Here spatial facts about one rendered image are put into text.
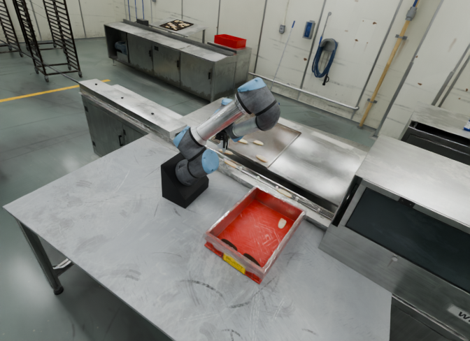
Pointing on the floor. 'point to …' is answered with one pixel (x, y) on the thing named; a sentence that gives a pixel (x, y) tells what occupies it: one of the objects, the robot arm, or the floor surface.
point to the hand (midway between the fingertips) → (225, 149)
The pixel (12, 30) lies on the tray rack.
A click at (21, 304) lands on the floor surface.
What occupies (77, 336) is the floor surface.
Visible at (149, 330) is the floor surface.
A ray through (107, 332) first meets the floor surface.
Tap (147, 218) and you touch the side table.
